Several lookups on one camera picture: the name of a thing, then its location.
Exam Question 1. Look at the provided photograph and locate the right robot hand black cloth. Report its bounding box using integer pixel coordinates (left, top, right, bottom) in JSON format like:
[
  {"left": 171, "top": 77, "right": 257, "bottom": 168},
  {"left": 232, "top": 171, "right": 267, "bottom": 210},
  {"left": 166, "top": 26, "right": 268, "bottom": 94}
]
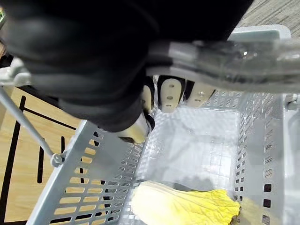
[{"left": 6, "top": 0, "right": 255, "bottom": 144}]

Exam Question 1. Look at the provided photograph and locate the grey plastic shopping basket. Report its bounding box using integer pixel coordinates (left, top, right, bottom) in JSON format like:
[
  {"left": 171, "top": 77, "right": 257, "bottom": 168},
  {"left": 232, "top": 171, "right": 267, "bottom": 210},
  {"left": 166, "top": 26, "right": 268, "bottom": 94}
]
[{"left": 25, "top": 25, "right": 300, "bottom": 225}]

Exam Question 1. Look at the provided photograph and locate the wooden board with black lines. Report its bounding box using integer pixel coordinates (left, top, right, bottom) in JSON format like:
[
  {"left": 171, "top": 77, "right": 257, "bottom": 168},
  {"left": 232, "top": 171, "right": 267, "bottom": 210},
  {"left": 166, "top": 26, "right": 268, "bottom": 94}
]
[{"left": 0, "top": 86, "right": 88, "bottom": 223}]

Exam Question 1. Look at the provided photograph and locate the yellow napa cabbage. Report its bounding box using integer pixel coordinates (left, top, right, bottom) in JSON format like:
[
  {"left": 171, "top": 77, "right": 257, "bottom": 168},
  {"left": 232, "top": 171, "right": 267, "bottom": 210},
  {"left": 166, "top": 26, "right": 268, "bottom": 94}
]
[{"left": 130, "top": 180, "right": 242, "bottom": 225}]

